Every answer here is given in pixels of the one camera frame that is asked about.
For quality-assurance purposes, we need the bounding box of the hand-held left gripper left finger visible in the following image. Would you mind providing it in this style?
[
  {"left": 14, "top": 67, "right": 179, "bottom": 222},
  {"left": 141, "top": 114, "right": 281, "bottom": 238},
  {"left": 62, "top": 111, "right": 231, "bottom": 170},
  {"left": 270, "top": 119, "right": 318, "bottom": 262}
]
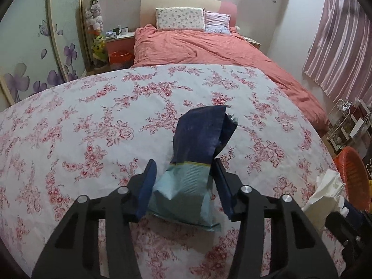
[{"left": 31, "top": 159, "right": 157, "bottom": 279}]

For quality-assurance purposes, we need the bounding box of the bed with salmon duvet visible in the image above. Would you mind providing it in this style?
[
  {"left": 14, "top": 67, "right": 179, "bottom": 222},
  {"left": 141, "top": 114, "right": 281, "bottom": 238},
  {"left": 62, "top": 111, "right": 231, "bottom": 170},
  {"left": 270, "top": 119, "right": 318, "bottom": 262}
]
[{"left": 131, "top": 24, "right": 329, "bottom": 136}]

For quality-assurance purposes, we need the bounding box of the floral tablecloth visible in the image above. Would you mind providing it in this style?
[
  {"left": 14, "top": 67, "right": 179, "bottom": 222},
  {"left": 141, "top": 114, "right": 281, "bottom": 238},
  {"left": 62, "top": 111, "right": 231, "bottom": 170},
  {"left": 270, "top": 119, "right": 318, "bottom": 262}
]
[{"left": 0, "top": 64, "right": 349, "bottom": 279}]

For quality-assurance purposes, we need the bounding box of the pink striped curtain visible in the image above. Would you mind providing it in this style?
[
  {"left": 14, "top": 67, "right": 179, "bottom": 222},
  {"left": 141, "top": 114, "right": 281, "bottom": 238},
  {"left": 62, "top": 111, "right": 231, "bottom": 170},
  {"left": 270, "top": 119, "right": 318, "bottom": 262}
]
[{"left": 302, "top": 0, "right": 372, "bottom": 108}]

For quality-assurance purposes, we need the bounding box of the red plastic bag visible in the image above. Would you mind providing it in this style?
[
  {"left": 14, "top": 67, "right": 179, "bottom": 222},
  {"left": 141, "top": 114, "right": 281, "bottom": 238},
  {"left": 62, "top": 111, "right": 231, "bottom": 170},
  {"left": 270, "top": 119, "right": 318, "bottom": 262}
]
[{"left": 110, "top": 51, "right": 131, "bottom": 70}]

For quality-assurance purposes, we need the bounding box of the bunch of pale plush toys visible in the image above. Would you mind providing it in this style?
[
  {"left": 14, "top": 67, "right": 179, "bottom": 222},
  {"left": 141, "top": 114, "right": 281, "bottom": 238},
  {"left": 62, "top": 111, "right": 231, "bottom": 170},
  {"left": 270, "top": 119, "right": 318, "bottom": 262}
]
[{"left": 85, "top": 0, "right": 104, "bottom": 31}]

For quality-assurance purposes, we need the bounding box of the white wire rack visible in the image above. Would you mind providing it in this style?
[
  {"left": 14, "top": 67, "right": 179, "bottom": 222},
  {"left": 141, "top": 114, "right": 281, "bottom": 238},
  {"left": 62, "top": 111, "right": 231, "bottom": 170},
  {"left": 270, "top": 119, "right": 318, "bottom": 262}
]
[{"left": 327, "top": 98, "right": 372, "bottom": 154}]

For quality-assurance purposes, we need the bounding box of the pink striped pillow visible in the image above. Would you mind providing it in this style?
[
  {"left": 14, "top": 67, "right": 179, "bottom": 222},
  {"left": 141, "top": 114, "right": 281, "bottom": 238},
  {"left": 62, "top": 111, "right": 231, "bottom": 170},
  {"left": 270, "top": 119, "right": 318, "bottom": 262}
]
[{"left": 203, "top": 10, "right": 231, "bottom": 34}]

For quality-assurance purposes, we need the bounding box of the orange plastic basket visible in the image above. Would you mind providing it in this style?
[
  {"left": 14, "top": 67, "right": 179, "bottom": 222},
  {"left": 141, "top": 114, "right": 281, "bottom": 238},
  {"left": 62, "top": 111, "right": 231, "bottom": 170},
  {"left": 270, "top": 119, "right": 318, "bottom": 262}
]
[{"left": 334, "top": 147, "right": 372, "bottom": 213}]

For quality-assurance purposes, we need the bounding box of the dark blue snack bag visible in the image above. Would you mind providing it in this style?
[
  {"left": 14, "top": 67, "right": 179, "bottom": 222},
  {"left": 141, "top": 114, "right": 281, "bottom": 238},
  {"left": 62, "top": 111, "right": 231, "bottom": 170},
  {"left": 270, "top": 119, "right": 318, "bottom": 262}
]
[{"left": 147, "top": 105, "right": 239, "bottom": 233}]

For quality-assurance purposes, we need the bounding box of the green yellow plush toy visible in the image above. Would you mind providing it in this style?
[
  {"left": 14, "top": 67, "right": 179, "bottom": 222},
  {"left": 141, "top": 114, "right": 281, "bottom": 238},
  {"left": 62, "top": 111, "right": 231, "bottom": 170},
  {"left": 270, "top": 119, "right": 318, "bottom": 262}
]
[{"left": 91, "top": 32, "right": 107, "bottom": 62}]

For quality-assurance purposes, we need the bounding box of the white paper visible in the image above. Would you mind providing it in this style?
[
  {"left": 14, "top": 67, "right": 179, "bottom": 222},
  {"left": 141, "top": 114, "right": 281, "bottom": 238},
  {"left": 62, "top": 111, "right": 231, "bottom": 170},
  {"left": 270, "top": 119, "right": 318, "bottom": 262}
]
[{"left": 302, "top": 169, "right": 349, "bottom": 230}]

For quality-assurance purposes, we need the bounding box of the floral print wardrobe door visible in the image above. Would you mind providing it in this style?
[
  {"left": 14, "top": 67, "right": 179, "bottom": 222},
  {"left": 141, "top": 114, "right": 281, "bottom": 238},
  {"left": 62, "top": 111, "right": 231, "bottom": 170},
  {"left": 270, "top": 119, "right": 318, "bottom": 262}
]
[{"left": 0, "top": 0, "right": 88, "bottom": 108}]

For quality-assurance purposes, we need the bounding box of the wooden bedside table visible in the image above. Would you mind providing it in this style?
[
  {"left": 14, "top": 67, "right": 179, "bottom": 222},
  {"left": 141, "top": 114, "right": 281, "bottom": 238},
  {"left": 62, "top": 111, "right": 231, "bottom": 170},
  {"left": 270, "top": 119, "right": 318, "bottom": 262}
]
[{"left": 241, "top": 36, "right": 261, "bottom": 50}]

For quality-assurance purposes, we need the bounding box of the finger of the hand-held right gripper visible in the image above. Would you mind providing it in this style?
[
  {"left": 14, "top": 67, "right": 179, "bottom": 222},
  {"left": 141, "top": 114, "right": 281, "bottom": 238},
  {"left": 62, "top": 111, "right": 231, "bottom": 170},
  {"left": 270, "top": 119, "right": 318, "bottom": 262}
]
[{"left": 325, "top": 200, "right": 372, "bottom": 249}]

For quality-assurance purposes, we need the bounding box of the pink bedside table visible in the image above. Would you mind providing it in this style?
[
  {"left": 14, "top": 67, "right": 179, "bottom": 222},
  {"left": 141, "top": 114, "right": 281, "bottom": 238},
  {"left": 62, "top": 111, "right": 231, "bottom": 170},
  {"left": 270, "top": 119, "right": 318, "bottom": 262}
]
[{"left": 105, "top": 32, "right": 136, "bottom": 71}]

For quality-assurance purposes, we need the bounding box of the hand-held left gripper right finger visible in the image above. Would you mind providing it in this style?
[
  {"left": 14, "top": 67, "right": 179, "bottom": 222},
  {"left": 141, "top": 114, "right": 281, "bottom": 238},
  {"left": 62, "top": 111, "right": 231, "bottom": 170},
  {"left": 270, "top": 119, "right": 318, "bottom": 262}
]
[{"left": 213, "top": 157, "right": 339, "bottom": 279}]

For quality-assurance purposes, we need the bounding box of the floral print pillow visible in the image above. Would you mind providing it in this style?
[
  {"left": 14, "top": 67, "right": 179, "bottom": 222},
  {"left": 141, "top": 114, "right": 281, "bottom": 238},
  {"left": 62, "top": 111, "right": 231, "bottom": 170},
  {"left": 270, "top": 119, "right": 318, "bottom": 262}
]
[{"left": 155, "top": 7, "right": 205, "bottom": 32}]

